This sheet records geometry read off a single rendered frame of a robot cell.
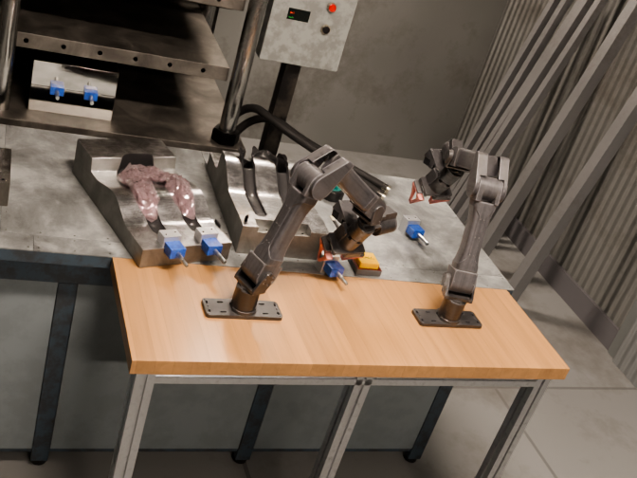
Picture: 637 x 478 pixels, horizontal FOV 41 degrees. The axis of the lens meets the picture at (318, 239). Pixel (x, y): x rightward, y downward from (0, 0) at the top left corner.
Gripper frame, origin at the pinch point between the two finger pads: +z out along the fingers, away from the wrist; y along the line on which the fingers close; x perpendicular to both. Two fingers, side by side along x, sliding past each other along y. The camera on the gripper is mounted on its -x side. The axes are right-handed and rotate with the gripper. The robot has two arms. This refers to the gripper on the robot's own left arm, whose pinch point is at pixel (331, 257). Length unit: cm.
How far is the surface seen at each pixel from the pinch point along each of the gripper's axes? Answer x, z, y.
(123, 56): -92, 33, 32
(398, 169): -141, 177, -201
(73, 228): -20, 17, 65
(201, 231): -10.2, 1.8, 36.6
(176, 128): -77, 51, 10
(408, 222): -14.9, 8.4, -39.4
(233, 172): -35.4, 12.5, 15.8
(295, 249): -5.4, 5.3, 7.4
